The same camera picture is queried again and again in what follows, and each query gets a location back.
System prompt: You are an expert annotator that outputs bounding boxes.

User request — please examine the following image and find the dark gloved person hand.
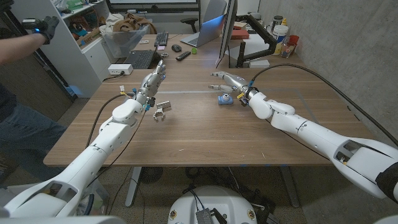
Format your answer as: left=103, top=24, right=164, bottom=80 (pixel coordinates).
left=0, top=0, right=15, bottom=12

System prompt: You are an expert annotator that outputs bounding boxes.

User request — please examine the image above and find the black and white gloved hand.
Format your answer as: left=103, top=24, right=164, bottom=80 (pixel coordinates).
left=21, top=15, right=60, bottom=45

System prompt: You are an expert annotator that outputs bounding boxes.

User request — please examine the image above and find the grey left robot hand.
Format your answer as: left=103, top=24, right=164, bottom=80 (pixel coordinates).
left=134, top=60, right=167, bottom=105

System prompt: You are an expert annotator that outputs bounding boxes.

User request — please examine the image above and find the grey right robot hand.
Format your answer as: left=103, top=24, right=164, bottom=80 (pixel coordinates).
left=208, top=71, right=259, bottom=102

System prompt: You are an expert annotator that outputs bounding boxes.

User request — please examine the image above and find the bare person forearm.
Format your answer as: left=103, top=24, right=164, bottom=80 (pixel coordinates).
left=0, top=32, right=47, bottom=65

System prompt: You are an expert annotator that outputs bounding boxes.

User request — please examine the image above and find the flat white box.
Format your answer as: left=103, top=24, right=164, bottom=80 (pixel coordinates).
left=248, top=59, right=271, bottom=68

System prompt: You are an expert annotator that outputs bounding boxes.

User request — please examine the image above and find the white power strip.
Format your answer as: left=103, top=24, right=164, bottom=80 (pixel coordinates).
left=108, top=63, right=134, bottom=76

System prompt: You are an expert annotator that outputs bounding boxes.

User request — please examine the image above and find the black remote control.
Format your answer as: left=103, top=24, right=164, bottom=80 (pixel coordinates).
left=175, top=50, right=192, bottom=62

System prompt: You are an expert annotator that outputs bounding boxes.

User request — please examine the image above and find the white desk pad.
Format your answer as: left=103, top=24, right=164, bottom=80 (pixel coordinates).
left=228, top=33, right=274, bottom=62

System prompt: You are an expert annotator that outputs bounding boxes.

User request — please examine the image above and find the small black keyboard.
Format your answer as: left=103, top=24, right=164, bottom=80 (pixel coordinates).
left=154, top=31, right=169, bottom=47

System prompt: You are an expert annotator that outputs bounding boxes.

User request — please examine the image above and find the cardboard box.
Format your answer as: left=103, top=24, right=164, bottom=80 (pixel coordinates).
left=76, top=27, right=102, bottom=47

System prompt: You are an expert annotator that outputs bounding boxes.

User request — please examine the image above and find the red book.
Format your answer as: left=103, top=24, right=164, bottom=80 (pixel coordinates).
left=230, top=29, right=250, bottom=40

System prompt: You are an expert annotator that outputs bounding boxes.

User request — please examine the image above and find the clear plastic bin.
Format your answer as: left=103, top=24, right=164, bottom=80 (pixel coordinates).
left=102, top=24, right=150, bottom=59

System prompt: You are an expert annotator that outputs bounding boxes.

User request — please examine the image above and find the white shelf cabinet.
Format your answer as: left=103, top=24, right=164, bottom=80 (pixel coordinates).
left=11, top=0, right=113, bottom=99

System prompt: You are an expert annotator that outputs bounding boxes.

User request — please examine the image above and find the computer monitor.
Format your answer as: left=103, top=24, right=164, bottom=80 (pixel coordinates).
left=215, top=0, right=239, bottom=65

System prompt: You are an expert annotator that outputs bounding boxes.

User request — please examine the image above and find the silver laptop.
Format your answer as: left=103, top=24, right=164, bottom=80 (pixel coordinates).
left=180, top=14, right=226, bottom=48

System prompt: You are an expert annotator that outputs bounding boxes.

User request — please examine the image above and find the brown cloth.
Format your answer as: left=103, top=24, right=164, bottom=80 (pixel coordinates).
left=112, top=12, right=158, bottom=34

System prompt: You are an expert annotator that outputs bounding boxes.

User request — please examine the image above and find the clear glass container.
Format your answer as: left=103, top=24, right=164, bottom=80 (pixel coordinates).
left=281, top=43, right=296, bottom=59

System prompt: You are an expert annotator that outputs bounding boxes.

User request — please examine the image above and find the white cloth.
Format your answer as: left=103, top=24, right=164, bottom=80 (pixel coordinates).
left=98, top=12, right=124, bottom=35

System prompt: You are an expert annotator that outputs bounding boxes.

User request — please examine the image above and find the white plastic tub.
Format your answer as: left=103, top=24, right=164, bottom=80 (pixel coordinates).
left=272, top=24, right=289, bottom=44

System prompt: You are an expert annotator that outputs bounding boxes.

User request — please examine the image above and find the black office chair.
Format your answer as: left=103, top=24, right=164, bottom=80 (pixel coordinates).
left=180, top=17, right=199, bottom=34

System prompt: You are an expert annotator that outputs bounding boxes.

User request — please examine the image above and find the dark lidded jar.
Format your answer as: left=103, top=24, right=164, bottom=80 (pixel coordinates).
left=271, top=15, right=284, bottom=32

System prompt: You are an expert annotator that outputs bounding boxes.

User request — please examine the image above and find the black round fan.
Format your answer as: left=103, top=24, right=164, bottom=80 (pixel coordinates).
left=139, top=166, right=164, bottom=184

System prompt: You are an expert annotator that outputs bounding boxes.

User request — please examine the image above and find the grey table leg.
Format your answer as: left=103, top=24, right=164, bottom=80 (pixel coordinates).
left=278, top=166, right=301, bottom=208
left=124, top=166, right=142, bottom=208

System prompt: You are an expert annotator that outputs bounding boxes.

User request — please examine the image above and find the blue jeans leg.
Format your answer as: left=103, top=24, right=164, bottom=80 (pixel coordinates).
left=0, top=102, right=68, bottom=183

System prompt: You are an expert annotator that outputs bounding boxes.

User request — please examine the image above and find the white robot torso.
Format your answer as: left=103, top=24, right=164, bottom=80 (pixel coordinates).
left=167, top=185, right=258, bottom=224

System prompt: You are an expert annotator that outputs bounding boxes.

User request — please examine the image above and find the grey finned electronics box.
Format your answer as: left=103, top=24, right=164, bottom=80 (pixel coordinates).
left=195, top=208, right=215, bottom=224

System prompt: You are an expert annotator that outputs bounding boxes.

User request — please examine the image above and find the blue toy camera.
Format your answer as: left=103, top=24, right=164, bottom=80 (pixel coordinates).
left=217, top=93, right=234, bottom=106

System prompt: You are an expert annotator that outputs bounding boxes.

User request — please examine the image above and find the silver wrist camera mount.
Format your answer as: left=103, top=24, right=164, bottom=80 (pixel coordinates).
left=152, top=100, right=172, bottom=123

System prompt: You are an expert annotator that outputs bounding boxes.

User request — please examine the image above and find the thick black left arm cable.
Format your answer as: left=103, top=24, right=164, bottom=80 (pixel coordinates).
left=85, top=93, right=136, bottom=149

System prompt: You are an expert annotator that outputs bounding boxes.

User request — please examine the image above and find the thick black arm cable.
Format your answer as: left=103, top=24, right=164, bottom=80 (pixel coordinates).
left=85, top=93, right=136, bottom=149
left=250, top=63, right=398, bottom=146

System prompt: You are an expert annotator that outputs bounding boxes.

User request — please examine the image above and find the wall whiteboard screen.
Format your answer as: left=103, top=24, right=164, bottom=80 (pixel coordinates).
left=105, top=0, right=200, bottom=14

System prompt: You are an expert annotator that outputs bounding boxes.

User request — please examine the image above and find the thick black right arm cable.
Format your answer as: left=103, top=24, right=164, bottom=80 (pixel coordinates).
left=250, top=63, right=398, bottom=146

